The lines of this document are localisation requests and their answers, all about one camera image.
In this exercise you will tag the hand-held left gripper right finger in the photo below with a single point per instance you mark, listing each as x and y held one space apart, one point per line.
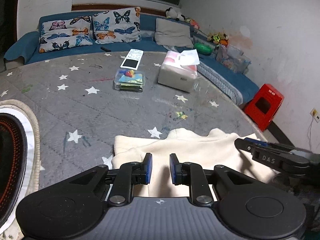
173 168

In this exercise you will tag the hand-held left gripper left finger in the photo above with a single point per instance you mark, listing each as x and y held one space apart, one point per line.
149 168

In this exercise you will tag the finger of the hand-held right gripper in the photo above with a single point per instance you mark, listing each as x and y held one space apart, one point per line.
267 158
256 141

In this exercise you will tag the cream garment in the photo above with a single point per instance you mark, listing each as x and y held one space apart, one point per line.
195 150

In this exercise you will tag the red plastic stool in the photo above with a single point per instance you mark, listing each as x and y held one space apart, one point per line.
262 105

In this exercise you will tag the clear plastic storage bin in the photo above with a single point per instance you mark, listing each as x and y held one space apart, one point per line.
233 60

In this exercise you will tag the clear plastic card box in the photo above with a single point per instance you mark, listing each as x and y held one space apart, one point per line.
130 80

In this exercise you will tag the white tissue box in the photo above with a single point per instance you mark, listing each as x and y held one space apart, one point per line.
175 77

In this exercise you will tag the grey star tablecloth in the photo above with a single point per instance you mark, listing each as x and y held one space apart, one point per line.
75 100

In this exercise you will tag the green ball toy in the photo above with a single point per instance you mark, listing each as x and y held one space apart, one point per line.
203 48

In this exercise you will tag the colourful plush toys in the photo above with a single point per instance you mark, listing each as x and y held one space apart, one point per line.
220 38

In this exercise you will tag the white remote control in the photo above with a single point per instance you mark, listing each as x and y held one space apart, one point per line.
131 60

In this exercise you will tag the round steel cooktop surround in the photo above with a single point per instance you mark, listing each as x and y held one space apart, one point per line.
30 142

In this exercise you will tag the black remote control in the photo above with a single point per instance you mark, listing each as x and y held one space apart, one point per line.
105 49

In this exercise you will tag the pink plush toy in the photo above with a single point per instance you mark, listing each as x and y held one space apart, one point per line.
193 23

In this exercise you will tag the grey pillow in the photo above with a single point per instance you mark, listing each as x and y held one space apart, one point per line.
172 32

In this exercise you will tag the black round induction cooktop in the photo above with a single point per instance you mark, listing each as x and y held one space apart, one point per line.
10 155

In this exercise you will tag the butterfly print pillow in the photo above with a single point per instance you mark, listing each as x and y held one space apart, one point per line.
117 25
65 35

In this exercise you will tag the black white plush toy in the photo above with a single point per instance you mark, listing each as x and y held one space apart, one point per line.
172 13

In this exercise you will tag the blue sofa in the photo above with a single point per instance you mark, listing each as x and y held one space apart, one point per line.
20 47

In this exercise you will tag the white wall socket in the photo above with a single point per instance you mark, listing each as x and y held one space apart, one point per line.
315 115

